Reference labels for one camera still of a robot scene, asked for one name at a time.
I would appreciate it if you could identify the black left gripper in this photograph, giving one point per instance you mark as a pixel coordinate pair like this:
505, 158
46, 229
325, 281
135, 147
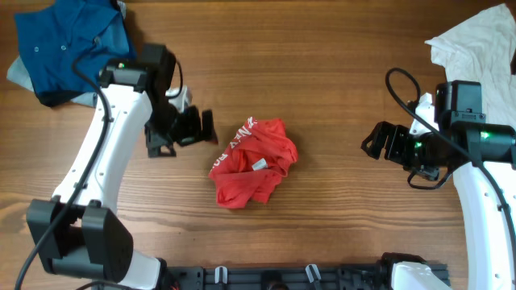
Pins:
193, 133

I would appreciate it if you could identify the blue folded shirt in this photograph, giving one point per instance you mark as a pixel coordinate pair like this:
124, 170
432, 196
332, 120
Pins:
52, 38

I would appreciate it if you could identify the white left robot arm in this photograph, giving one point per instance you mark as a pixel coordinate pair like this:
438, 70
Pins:
77, 232

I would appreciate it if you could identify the red t-shirt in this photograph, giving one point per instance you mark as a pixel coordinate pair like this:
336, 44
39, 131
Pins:
254, 163

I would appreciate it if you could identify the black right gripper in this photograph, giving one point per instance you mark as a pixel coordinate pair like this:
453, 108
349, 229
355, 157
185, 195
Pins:
397, 135

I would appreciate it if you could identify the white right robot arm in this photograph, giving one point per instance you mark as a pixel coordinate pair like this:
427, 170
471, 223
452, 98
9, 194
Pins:
480, 159

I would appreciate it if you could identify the black folded garment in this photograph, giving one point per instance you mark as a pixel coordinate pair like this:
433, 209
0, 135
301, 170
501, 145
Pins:
57, 98

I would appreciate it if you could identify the grey folded garment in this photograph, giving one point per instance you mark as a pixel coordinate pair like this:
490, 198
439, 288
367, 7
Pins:
18, 74

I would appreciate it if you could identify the white t-shirt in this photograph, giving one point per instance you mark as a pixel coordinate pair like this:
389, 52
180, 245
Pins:
481, 49

